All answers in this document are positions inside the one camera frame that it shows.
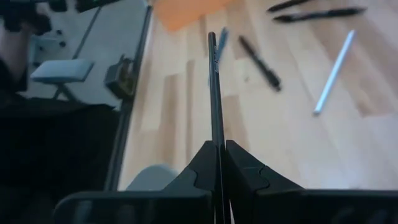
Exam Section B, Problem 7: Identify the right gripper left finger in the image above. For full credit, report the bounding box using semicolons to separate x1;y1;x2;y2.
52;139;218;224

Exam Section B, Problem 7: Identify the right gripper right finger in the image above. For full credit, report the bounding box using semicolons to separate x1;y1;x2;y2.
225;139;398;224

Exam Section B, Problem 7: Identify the black pencil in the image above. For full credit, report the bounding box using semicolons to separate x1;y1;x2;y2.
207;30;233;224

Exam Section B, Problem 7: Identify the white pencil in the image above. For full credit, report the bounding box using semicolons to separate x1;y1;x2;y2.
312;29;356;116

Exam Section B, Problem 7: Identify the blue pen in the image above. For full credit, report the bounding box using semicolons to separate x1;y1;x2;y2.
207;27;230;86

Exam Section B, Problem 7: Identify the black pen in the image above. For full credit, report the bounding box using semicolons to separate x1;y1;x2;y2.
266;0;312;13
238;35;282;93
272;6;368;23

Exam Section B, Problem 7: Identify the grey-blue stool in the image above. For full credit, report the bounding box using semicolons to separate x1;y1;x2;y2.
30;58;96;101

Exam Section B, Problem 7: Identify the orange plastic tray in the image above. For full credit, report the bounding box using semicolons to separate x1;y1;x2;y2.
152;0;233;32

